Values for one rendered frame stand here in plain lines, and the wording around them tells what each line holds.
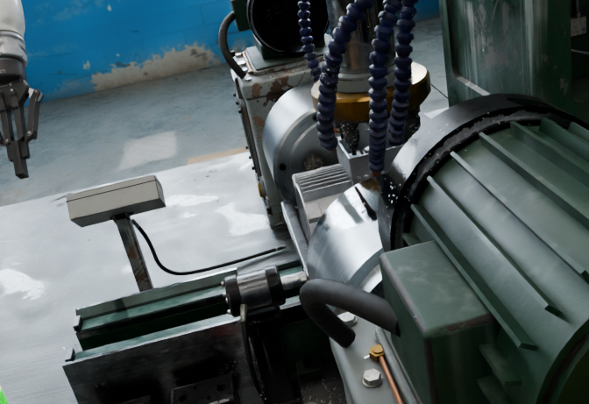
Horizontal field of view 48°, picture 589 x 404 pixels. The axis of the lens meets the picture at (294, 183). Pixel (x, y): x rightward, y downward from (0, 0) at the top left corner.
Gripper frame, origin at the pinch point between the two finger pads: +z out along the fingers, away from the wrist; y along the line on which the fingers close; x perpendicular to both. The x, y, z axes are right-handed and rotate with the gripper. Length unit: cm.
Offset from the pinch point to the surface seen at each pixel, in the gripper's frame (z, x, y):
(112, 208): 15.1, -3.4, 16.5
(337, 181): 26, -24, 55
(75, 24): -300, 439, -76
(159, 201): 15.5, -1.9, 24.9
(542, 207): 46, -87, 57
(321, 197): 28, -24, 52
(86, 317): 33.9, -5.7, 8.9
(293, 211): 26, -13, 48
